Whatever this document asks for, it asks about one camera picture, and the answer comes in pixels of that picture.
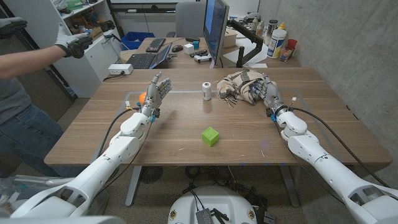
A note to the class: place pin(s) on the person's gloved right hand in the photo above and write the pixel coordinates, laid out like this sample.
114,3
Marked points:
73,42

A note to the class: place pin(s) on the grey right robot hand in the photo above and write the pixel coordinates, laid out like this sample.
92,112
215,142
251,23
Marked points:
272,93

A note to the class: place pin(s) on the person's gloved left hand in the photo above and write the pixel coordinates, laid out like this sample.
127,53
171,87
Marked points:
11,26

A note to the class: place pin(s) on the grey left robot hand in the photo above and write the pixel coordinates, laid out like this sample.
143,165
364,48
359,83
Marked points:
154,93

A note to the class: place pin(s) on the beige plaid scarf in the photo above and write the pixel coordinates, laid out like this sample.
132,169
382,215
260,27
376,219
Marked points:
236,85

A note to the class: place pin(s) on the person's right forearm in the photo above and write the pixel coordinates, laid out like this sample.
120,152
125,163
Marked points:
28,62

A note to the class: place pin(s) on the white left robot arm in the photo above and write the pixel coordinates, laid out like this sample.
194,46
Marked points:
102,161

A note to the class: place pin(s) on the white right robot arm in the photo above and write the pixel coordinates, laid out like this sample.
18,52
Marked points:
317,155

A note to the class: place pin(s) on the white thread spool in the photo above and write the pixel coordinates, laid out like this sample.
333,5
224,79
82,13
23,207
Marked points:
206,91

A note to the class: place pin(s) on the orange cube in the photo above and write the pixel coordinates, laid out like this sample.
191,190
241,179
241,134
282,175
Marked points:
142,98

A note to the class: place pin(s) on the cardboard box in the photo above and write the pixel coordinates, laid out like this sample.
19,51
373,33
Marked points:
96,32

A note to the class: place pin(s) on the white shelf cabinet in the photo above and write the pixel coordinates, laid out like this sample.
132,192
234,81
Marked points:
87,68

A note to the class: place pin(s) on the black laptop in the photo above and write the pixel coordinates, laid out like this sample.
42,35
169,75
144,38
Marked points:
143,60

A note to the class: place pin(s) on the white power strip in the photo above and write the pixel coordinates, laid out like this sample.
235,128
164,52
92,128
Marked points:
120,69

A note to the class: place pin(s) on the wooden rear desk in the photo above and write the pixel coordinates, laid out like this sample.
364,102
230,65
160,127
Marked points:
183,62

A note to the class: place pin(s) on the black keyboard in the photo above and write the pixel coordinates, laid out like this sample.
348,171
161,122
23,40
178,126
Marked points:
155,45

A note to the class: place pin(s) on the black computer mouse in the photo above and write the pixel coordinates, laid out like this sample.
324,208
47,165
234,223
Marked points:
177,48

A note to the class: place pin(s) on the red cup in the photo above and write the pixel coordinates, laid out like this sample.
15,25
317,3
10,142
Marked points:
291,44

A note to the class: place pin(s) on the white paper sheets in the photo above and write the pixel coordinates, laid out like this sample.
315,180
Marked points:
233,56

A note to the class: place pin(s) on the white cube box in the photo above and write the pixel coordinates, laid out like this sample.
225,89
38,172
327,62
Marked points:
188,49

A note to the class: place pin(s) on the blue plastic bin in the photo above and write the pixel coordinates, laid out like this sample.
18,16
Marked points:
133,40

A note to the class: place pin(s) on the white handheld controller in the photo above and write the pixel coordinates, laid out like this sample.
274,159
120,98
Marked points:
202,58

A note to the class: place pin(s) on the black handheld controller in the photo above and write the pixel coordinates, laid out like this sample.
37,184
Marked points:
199,53

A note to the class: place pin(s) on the jar with black lid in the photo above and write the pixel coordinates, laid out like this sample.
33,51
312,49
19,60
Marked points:
270,31

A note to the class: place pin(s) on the small blue cube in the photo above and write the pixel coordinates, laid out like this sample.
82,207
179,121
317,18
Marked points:
196,45

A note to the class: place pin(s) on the small pale bottle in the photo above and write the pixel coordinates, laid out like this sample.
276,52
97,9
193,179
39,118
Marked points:
260,29

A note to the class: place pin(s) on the yellow capped bottle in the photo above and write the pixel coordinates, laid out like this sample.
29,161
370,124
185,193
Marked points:
282,26

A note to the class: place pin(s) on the light wooden box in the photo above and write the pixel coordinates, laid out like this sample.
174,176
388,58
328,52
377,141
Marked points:
230,38

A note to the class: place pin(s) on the green cube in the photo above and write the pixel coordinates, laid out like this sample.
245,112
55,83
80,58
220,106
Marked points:
210,137

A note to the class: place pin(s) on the grey office chair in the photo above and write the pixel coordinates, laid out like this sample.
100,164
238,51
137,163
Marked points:
189,18

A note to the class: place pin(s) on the computer monitor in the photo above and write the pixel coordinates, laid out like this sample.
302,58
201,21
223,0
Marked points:
214,25

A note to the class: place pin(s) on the grey table leg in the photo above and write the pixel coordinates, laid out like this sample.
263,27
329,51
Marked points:
289,186
133,186

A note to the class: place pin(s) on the person in grey shirt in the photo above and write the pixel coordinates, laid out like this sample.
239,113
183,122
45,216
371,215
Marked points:
21,124

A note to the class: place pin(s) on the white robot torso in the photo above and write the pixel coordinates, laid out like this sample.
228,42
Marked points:
211,200

